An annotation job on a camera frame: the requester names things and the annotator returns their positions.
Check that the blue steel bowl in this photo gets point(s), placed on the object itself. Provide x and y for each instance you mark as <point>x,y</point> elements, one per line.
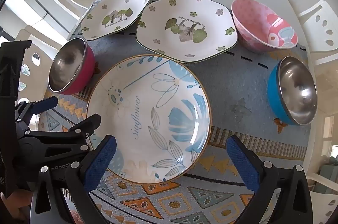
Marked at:
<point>295,89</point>

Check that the round blue leaf print plate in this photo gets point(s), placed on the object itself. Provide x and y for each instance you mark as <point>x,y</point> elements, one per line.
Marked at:
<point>148,113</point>

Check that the red steel bowl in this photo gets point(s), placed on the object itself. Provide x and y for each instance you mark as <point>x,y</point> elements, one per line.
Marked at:
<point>68,62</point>

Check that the blue patterned woven table mat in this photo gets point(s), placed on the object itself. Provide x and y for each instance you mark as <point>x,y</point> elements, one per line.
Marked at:
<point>237,86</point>

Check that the pink ceramic bowl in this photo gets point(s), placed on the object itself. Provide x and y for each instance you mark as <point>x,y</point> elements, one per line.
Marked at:
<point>253,26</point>

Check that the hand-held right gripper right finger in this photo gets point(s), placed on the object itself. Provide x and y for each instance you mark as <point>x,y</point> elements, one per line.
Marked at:
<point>243,163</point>

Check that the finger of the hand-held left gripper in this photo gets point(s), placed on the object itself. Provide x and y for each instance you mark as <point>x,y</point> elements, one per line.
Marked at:
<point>45,105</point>
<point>88,123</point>

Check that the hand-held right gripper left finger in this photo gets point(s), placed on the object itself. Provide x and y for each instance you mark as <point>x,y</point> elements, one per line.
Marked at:
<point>100,160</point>

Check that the large hexagonal tree print plate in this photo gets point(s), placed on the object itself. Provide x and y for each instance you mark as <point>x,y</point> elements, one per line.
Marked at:
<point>184,28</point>

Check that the small hexagonal tree print plate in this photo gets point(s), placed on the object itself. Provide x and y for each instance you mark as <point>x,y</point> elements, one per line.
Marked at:
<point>113,15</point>

